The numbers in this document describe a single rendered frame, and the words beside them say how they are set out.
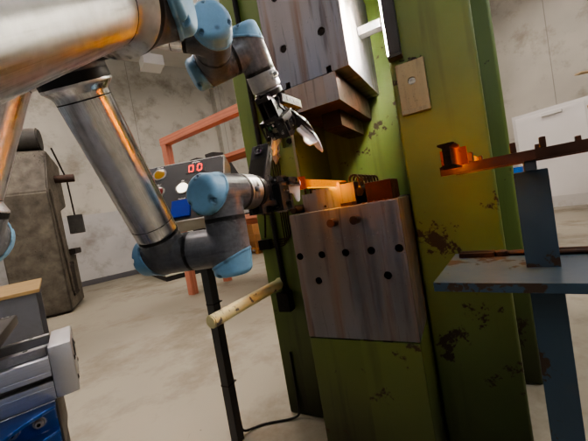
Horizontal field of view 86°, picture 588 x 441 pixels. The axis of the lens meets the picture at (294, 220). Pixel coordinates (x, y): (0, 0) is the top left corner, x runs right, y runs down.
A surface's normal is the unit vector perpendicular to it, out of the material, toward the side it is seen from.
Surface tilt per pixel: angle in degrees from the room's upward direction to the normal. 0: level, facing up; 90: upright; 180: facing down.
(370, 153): 90
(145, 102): 90
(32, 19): 99
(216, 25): 90
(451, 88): 90
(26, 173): 64
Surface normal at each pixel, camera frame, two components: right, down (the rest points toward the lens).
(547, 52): -0.80, 0.16
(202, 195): -0.47, 0.11
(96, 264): 0.58, -0.07
